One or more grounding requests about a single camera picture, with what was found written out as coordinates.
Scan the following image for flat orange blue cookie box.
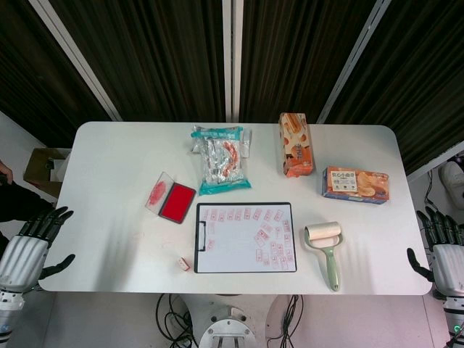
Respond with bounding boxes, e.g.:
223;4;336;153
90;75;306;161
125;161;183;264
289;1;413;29
320;165;392;205

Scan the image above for black floor cable bundle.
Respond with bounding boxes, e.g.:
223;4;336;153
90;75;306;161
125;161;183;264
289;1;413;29
155;293;199;348
266;294;305;348

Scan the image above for white stamped paper sheet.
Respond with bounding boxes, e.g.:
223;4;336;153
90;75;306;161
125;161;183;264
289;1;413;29
196;204;297;272

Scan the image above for white partition post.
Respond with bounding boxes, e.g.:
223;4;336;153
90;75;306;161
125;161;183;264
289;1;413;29
28;0;123;122
221;0;243;123
315;0;392;124

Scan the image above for small silver sachet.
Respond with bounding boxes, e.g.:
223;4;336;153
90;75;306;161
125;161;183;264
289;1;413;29
241;128;254;160

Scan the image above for tall orange biscuit box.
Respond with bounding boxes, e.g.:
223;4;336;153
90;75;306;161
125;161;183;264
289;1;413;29
278;112;316;179

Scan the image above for white shoe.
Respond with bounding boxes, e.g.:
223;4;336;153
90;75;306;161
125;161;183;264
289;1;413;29
439;161;464;199

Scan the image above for teal silver snack bag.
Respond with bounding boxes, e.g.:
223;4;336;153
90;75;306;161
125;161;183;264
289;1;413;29
189;124;252;197

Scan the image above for green lint roller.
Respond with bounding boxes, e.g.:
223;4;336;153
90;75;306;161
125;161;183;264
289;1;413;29
303;220;344;292

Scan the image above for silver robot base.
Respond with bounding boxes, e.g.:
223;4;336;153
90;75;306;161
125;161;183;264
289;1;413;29
197;304;268;348

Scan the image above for brown cardboard box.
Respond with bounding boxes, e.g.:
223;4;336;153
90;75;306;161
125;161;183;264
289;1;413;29
23;147;72;199

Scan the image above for red ink pad clear lid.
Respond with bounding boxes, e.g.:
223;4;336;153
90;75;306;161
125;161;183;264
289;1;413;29
144;171;197;225

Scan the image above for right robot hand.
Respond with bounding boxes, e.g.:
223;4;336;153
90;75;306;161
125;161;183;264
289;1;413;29
406;206;464;298

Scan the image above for person in dark clothes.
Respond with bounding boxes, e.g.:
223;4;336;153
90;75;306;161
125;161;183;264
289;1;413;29
0;161;56;249

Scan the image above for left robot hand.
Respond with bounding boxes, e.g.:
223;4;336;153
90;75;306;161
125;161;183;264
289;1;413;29
0;206;76;291

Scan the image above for thin black cable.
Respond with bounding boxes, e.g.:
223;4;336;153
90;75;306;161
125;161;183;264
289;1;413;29
423;169;442;213

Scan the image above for black clipboard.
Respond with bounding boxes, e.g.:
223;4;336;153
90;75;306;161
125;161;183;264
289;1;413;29
194;202;299;274

